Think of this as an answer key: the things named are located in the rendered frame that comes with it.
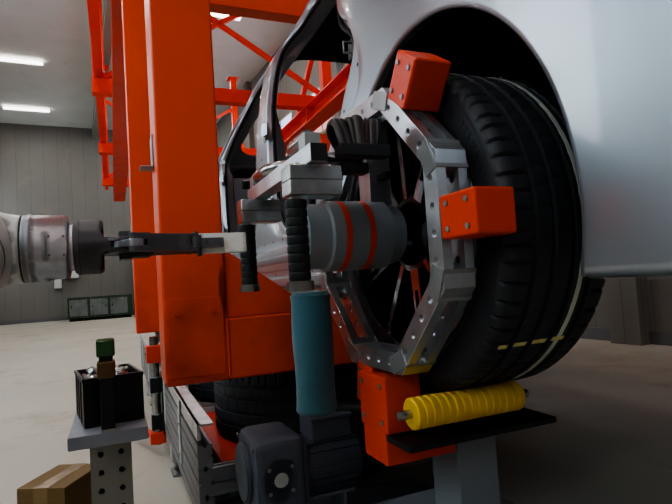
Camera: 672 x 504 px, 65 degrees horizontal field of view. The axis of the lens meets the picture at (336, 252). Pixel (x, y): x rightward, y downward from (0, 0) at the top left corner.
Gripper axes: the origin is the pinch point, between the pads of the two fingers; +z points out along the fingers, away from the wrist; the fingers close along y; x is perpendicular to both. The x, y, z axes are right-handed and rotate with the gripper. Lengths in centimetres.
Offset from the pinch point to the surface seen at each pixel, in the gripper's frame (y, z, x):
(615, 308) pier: -275, 415, -50
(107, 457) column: -73, -19, -49
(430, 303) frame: 5.2, 32.7, -11.5
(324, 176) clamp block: 2.5, 16.3, 10.0
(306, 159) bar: 2.2, 13.5, 12.7
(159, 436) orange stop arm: -181, 1, -74
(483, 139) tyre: 11.7, 40.8, 14.6
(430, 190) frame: 7.9, 32.5, 6.9
